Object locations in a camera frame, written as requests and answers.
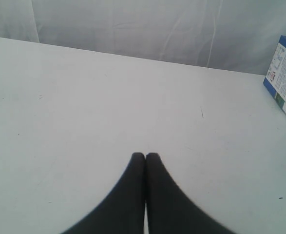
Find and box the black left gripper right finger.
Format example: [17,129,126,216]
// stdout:
[145,153,232,234]

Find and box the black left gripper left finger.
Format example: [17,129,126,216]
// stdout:
[66,153,146,234]

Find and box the white backdrop curtain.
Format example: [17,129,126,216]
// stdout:
[0,0,286,75]

